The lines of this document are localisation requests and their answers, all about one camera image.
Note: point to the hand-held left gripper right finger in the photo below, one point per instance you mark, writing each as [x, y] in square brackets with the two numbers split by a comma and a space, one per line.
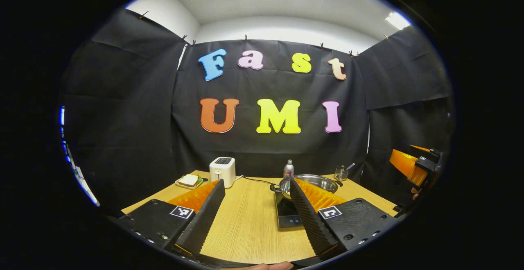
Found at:
[311, 221]

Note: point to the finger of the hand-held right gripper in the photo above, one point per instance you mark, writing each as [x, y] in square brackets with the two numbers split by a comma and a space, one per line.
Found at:
[405, 163]

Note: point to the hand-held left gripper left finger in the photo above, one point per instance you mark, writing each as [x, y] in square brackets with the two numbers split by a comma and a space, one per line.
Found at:
[202, 221]

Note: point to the black induction cooktop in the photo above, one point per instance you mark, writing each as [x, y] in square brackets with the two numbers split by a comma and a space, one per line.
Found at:
[288, 216]

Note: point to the stainless steel pot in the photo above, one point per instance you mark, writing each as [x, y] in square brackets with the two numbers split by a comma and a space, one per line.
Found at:
[319, 182]

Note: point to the pale green plate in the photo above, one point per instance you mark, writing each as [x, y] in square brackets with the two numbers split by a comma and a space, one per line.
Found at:
[180, 185]

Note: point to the toast sandwich with lettuce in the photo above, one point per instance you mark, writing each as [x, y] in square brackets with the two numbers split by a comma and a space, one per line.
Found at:
[188, 180]

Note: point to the white toaster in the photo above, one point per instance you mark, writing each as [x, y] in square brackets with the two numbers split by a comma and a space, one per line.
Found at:
[222, 171]

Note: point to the silver bottle with pink label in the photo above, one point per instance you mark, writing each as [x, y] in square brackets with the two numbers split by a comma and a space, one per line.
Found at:
[288, 171]

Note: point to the ceiling light panel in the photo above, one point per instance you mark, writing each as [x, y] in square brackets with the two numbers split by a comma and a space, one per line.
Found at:
[397, 20]

